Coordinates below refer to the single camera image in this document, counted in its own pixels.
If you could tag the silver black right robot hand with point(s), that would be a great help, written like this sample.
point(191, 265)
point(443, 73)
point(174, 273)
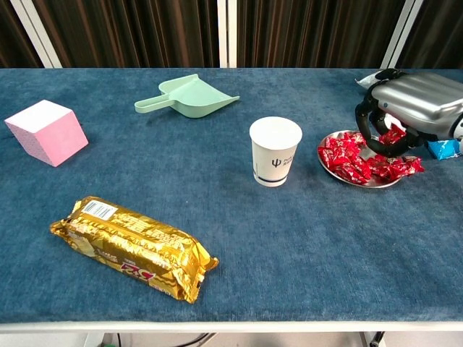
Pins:
point(416, 97)

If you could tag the red candy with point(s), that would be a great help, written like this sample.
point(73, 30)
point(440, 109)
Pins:
point(392, 135)
point(345, 142)
point(378, 164)
point(356, 137)
point(414, 167)
point(351, 171)
point(332, 141)
point(326, 156)
point(392, 171)

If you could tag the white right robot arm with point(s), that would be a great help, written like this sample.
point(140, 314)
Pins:
point(458, 128)

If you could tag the bowl of red candies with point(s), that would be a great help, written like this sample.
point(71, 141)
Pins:
point(376, 186)

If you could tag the white paper cup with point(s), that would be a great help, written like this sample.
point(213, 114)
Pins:
point(275, 159)

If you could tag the white crumpled snack bag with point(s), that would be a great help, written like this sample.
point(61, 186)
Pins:
point(363, 81)

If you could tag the blue snack packet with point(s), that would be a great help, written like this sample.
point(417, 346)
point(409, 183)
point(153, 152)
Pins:
point(443, 149)

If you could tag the dark pleated curtain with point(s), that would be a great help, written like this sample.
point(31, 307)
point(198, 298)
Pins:
point(307, 32)
point(126, 32)
point(441, 32)
point(14, 32)

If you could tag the blue felt table cover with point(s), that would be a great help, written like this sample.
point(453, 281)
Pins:
point(289, 235)

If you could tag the mint green plastic dustpan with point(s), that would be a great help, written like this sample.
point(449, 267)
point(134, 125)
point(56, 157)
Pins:
point(197, 97)

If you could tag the gold foil biscuit package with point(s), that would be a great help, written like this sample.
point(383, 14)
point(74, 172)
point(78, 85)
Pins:
point(137, 249)

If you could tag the pink foam cube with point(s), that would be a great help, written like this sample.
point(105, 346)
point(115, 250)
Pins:
point(47, 133)

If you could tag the white frame post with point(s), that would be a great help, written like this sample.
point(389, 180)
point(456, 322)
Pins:
point(401, 32)
point(36, 32)
point(226, 32)

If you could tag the white table frame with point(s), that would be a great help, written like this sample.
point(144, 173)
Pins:
point(231, 327)

